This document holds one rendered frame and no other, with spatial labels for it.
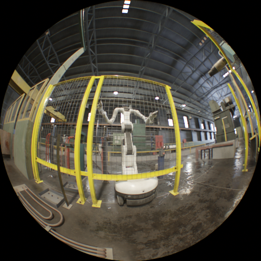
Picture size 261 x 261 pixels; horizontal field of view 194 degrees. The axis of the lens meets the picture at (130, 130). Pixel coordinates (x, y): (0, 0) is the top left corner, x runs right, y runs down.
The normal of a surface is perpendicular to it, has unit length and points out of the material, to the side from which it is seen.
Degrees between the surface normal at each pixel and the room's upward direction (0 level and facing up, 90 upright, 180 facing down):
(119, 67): 173
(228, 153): 90
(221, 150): 90
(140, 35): 173
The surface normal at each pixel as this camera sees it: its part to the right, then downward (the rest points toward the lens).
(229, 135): -0.99, -0.04
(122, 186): -0.28, -0.76
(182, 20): -0.02, 0.99
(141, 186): 0.18, -0.75
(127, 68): 0.03, 0.94
